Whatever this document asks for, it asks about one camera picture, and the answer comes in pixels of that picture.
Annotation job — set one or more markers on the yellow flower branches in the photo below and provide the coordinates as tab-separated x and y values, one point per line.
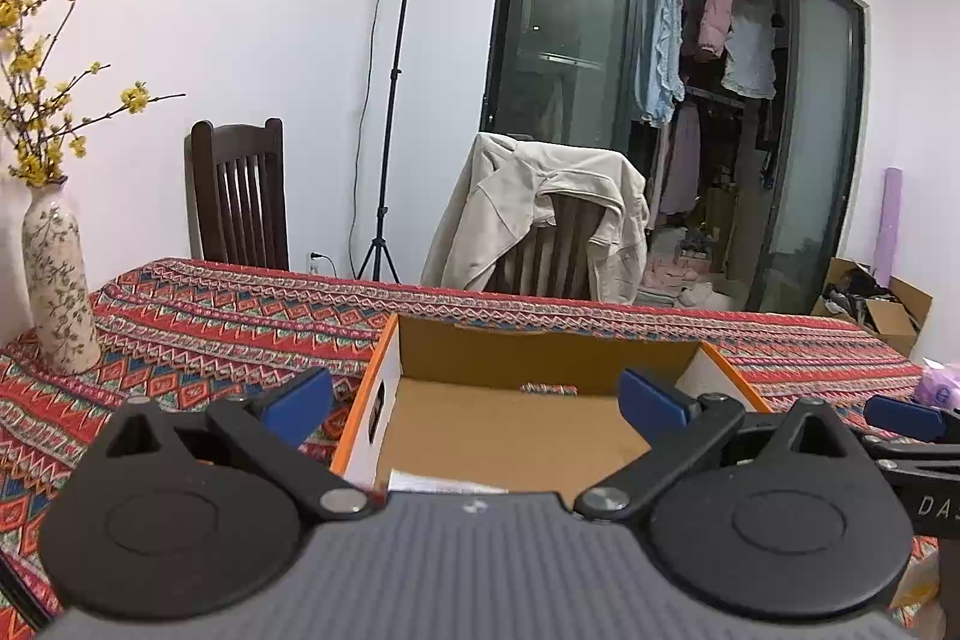
38	122

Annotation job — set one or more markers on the small striped snack in box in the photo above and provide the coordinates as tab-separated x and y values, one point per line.
545	389

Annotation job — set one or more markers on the beige jacket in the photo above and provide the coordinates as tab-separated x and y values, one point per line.
507	187

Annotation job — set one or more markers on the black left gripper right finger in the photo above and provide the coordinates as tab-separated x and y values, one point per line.
774	516

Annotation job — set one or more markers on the purple tissue pack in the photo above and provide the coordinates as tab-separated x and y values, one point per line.
939	386

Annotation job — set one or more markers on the floral ceramic vase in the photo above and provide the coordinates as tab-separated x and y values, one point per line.
56	281

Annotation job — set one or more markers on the purple rolled mat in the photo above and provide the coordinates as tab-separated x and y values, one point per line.
888	223

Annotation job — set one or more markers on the chair with beige jacket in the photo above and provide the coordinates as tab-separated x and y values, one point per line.
551	260

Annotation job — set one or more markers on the dark framed glass door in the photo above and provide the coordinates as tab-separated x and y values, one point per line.
742	116

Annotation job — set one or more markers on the white snack packet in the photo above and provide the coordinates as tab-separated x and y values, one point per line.
399	481

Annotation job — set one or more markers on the red orange cardboard box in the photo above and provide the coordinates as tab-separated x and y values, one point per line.
442	400

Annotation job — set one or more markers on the dark wooden chair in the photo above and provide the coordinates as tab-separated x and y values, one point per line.
238	174

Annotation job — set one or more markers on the black light stand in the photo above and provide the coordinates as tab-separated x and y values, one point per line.
378	258

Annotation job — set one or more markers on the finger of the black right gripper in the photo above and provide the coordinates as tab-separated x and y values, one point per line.
905	418

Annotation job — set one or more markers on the patterned red tablecloth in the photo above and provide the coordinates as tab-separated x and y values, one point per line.
514	565

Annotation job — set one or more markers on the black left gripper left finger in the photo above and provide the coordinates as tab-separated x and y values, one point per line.
174	515

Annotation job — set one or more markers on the brown cardboard box on floor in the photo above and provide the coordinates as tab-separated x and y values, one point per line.
894	312

